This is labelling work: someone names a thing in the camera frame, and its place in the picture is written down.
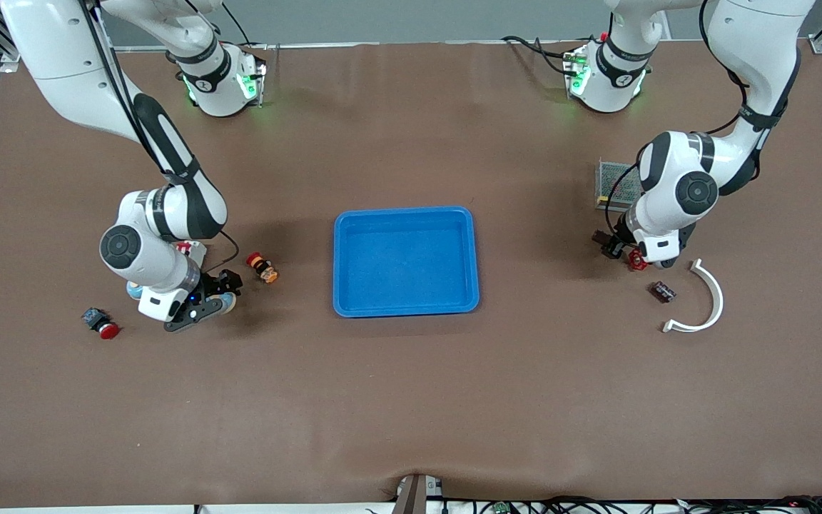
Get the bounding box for white red circuit breaker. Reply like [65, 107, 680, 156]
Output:
[174, 241, 208, 268]

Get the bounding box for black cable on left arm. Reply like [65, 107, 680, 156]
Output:
[605, 0, 765, 222]

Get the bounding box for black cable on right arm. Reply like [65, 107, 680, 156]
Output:
[79, 0, 242, 276]

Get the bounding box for red button orange body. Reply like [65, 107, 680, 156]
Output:
[245, 252, 280, 284]

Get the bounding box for black cables along table edge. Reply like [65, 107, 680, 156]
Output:
[440, 495, 822, 514]

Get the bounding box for black cable at left arm base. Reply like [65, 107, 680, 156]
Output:
[501, 34, 583, 76]

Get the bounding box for blue plastic tray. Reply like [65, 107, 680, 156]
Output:
[333, 206, 481, 318]

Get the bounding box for metal mesh power supply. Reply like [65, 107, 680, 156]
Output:
[594, 160, 641, 211]

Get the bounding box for brown table mat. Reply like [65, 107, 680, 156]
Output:
[0, 39, 822, 509]

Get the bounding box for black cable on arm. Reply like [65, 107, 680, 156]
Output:
[79, 0, 242, 276]
[605, 0, 765, 222]

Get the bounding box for white curved plastic bracket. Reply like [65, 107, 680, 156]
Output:
[661, 258, 726, 334]

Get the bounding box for red mushroom button blue body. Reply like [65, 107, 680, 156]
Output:
[81, 307, 121, 341]

